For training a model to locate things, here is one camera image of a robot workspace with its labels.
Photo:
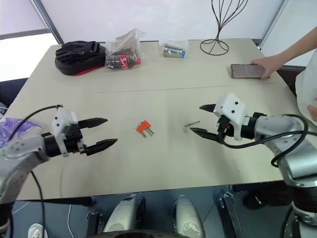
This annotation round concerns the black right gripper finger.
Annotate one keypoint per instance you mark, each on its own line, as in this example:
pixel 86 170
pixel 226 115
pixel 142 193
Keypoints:
pixel 205 134
pixel 208 108

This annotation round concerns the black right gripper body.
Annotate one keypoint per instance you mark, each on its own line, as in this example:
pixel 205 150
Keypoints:
pixel 225 129

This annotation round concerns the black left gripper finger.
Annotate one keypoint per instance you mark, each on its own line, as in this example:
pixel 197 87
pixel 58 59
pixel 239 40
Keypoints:
pixel 101 146
pixel 92 122

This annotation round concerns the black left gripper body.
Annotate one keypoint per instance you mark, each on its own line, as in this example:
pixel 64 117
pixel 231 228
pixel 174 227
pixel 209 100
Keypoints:
pixel 73 138

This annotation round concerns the smartphone with lit screen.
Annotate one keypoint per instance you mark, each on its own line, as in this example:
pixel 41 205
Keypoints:
pixel 246 71

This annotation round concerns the person's bare forearm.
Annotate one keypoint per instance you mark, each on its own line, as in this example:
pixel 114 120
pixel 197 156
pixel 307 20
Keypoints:
pixel 297 50

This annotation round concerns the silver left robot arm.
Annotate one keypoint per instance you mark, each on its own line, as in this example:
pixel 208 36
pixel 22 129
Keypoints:
pixel 19 151

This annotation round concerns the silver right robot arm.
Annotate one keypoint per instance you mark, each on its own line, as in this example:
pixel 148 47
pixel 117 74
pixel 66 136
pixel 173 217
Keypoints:
pixel 280 126

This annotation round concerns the metal hex key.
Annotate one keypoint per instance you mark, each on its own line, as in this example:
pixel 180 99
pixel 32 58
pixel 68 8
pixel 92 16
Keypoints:
pixel 192 124

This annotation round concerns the red hex key set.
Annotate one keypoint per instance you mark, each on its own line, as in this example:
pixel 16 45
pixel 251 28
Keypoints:
pixel 144 125

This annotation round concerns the person's bare hand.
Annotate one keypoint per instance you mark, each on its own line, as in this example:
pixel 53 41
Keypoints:
pixel 312 109
pixel 271 65

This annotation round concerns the purple printed plastic bag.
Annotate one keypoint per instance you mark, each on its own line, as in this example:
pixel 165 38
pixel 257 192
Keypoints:
pixel 17 129

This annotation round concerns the black table crossbar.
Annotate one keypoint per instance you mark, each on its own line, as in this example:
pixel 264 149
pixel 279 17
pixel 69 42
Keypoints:
pixel 62 200

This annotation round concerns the black bag with red trim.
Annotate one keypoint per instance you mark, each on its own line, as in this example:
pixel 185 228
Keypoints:
pixel 79 58

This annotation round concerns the clear bag with metal cylinders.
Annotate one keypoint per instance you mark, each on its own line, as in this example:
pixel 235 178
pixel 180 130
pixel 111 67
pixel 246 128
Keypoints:
pixel 174 50

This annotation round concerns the silver robot leg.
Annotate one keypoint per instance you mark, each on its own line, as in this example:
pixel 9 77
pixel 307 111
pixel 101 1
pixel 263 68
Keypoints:
pixel 123 213
pixel 187 215

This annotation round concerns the clear bag with dark items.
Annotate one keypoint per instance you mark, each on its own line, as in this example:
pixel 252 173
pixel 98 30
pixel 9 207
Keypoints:
pixel 123 52

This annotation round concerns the dark blue chair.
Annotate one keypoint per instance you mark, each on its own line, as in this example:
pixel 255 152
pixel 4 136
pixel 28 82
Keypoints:
pixel 12 91

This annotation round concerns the black shoe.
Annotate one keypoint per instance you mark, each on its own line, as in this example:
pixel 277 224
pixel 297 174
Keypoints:
pixel 265 199

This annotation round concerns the dark brown chair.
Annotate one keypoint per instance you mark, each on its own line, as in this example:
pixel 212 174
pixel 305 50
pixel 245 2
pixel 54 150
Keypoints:
pixel 291 79

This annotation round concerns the person's white garment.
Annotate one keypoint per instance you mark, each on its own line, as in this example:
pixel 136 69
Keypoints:
pixel 308 86

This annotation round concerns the white shoe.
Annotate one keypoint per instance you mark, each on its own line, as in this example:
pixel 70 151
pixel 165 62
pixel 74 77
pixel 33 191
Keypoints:
pixel 36 230

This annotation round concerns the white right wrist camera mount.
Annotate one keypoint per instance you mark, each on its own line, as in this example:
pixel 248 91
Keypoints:
pixel 232 106

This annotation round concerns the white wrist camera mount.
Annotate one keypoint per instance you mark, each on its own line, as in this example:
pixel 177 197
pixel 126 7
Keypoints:
pixel 63 116
pixel 232 106

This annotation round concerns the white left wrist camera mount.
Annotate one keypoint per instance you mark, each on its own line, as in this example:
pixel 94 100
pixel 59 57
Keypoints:
pixel 63 116

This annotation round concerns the black table leg frame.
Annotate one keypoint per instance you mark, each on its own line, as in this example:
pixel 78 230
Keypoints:
pixel 230 215
pixel 94 223

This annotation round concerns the grey metal frame post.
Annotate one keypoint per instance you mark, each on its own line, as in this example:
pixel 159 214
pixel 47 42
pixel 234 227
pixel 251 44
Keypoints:
pixel 48 21
pixel 273 23

